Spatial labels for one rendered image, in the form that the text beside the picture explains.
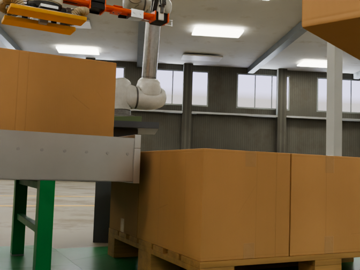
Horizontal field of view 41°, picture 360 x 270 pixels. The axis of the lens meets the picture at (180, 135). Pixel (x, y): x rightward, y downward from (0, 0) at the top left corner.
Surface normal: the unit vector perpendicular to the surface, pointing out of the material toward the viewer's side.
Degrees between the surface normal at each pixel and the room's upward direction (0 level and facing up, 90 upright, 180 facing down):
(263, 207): 90
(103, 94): 90
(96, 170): 90
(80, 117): 90
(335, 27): 180
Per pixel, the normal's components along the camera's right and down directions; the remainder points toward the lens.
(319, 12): -0.64, -0.07
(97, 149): 0.45, -0.05
